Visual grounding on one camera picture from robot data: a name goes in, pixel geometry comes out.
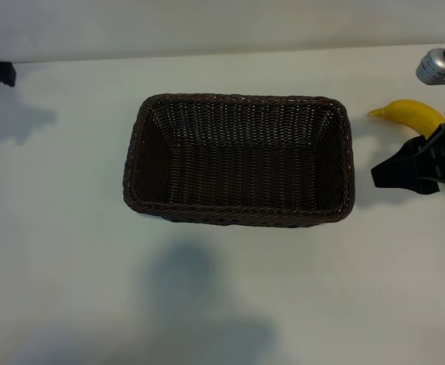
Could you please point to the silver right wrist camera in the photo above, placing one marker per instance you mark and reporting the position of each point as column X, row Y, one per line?
column 431, row 68

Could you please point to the yellow banana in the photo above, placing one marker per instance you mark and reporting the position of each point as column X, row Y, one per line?
column 410, row 113

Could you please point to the dark brown wicker basket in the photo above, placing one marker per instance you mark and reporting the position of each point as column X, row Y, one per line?
column 241, row 163

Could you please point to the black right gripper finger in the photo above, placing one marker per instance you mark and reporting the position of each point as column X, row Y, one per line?
column 416, row 183
column 401, row 163

